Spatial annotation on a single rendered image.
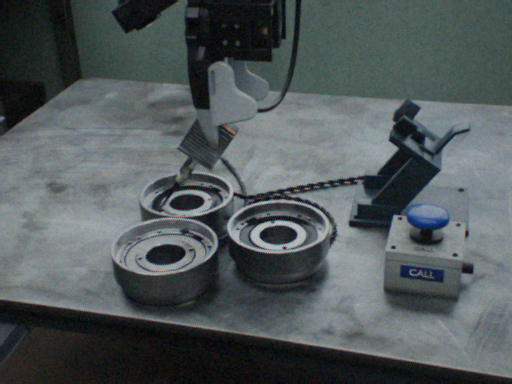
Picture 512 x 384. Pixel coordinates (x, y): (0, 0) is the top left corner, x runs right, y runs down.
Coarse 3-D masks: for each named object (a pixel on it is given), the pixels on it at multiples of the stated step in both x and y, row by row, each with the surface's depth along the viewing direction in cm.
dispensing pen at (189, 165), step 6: (228, 126) 80; (234, 126) 80; (228, 132) 79; (186, 162) 82; (192, 162) 82; (186, 168) 82; (192, 168) 82; (180, 174) 83; (186, 174) 82; (180, 180) 83; (174, 186) 84; (168, 198) 85; (162, 204) 85
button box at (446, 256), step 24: (408, 240) 76; (432, 240) 75; (456, 240) 76; (384, 264) 75; (408, 264) 75; (432, 264) 74; (456, 264) 73; (384, 288) 77; (408, 288) 76; (432, 288) 75; (456, 288) 74
